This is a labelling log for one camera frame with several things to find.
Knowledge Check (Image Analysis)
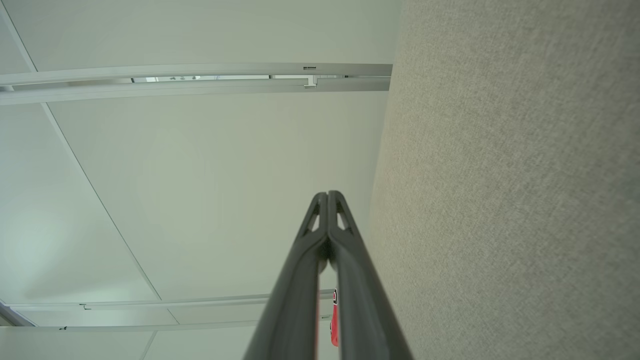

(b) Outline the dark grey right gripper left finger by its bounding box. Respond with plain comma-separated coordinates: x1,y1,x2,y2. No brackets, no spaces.
243,192,329,360

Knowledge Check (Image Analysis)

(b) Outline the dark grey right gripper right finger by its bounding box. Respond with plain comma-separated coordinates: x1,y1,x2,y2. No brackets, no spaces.
328,191,414,360

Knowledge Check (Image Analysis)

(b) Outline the red jersey with number print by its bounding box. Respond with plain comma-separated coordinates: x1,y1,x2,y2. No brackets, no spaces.
329,288,340,348

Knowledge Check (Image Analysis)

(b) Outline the grey slotted partition post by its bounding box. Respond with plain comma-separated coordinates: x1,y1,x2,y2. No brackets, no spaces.
0,62,393,106

